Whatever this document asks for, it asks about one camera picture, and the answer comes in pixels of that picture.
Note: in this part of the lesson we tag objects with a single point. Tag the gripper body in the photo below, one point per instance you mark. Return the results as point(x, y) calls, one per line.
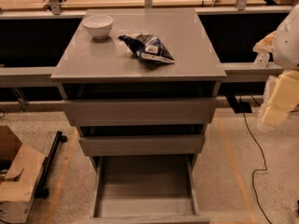
point(287, 46)

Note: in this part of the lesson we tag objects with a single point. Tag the grey bottom drawer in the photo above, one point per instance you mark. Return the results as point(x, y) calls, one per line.
point(145, 190)

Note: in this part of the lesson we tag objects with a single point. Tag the grey drawer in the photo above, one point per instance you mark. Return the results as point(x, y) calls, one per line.
point(139, 111)
point(145, 190)
point(142, 145)

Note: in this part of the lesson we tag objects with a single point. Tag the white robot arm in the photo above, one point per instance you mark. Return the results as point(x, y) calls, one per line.
point(283, 44)

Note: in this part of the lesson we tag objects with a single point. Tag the grey middle drawer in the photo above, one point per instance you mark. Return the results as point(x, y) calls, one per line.
point(142, 145)

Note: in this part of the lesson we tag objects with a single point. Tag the grey drawer cabinet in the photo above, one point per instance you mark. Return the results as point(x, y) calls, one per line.
point(106, 69)

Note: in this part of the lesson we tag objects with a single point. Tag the grey top drawer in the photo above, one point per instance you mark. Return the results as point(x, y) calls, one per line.
point(139, 111)

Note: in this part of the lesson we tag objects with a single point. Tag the black floor power box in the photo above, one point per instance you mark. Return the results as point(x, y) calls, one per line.
point(238, 105)

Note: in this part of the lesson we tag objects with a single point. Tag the clear sanitizer bottle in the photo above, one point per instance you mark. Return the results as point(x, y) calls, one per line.
point(261, 60)

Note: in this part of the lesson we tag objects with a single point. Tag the blue crumpled chip bag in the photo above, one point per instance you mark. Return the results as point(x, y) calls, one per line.
point(147, 47)

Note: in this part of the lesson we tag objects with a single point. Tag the white ceramic bowl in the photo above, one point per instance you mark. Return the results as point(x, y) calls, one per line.
point(98, 26)

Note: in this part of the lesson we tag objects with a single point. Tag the black metal bar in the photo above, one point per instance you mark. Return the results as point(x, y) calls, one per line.
point(42, 192)

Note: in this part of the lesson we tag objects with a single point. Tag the open cardboard box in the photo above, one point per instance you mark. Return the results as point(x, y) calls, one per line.
point(21, 166)

